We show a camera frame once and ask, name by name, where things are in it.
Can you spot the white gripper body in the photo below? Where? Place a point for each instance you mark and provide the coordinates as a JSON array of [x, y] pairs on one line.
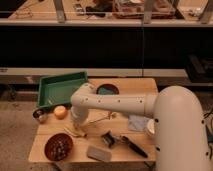
[[77, 124]]

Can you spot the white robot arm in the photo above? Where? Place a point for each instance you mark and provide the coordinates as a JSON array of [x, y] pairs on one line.
[[180, 131]]

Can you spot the green plastic tray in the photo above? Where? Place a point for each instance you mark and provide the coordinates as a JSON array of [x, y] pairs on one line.
[[57, 90]]

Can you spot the yellow round sponge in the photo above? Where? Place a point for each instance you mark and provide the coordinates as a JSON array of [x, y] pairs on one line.
[[60, 112]]

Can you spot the brown bowl with contents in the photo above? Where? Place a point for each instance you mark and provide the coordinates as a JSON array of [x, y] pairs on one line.
[[58, 147]]

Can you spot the grey rectangular sponge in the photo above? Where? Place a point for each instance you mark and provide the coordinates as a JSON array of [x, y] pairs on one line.
[[98, 154]]

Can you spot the metal whisk utensil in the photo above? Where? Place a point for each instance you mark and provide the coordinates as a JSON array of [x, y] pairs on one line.
[[110, 115]]

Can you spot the small metal cup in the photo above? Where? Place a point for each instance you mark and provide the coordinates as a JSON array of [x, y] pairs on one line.
[[40, 115]]

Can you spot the dark round bowl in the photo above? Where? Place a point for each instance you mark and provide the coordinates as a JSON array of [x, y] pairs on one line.
[[107, 89]]

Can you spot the grey blue cloth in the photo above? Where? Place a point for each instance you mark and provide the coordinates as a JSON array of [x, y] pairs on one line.
[[137, 123]]

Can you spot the white cup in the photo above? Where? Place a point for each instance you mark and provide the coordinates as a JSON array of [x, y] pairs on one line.
[[150, 130]]

